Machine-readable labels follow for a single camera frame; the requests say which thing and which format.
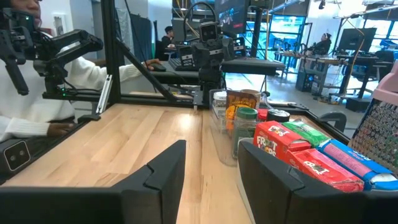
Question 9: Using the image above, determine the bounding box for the dark curtain panel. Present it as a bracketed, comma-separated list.
[129, 13, 154, 62]

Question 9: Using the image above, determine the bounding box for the black keyboard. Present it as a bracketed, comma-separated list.
[167, 57, 200, 72]

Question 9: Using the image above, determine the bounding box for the pink steel box grater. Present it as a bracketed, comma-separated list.
[348, 60, 398, 175]

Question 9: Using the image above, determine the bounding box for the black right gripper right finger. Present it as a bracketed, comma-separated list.
[238, 141, 398, 224]

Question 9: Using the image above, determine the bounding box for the person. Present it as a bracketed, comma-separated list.
[307, 32, 333, 56]
[159, 26, 177, 62]
[0, 0, 163, 143]

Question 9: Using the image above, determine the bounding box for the black desk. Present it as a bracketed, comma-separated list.
[157, 57, 287, 85]

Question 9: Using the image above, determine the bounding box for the taco seasoning packet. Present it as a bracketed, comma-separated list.
[225, 90, 259, 121]

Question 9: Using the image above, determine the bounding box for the black desk monitor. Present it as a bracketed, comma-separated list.
[337, 27, 377, 53]

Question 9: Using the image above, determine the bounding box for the black support post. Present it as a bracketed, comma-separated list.
[249, 5, 266, 59]

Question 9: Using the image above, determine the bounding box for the silver aluminium bracket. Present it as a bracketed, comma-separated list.
[95, 73, 114, 115]

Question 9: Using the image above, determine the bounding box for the orange spice bottle black lid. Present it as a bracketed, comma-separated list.
[266, 108, 291, 124]

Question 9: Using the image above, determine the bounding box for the oregano glass spice jar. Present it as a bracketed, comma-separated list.
[232, 107, 259, 159]

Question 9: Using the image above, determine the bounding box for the table-level camera box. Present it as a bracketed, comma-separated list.
[0, 139, 32, 175]

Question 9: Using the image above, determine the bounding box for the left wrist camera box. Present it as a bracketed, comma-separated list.
[198, 20, 219, 43]

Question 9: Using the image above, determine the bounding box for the wall-mounted monitor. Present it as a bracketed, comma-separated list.
[213, 0, 251, 35]

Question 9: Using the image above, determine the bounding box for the person's hand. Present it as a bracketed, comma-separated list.
[143, 58, 163, 71]
[46, 122, 76, 138]

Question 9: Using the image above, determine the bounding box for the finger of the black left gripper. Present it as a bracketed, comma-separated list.
[179, 45, 195, 68]
[233, 37, 246, 58]

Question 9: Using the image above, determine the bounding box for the blue Rice Krispies box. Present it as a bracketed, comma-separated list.
[316, 139, 398, 192]

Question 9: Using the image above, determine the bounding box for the wooden background desk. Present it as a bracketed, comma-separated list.
[274, 50, 346, 94]

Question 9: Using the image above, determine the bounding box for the white round lid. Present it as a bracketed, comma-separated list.
[213, 91, 228, 118]

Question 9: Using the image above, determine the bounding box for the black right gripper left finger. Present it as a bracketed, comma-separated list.
[0, 139, 187, 224]

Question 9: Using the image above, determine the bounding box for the green Apple Jacks box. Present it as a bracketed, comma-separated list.
[281, 119, 331, 147]

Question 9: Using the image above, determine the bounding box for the clear plastic bin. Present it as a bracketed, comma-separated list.
[208, 88, 272, 167]

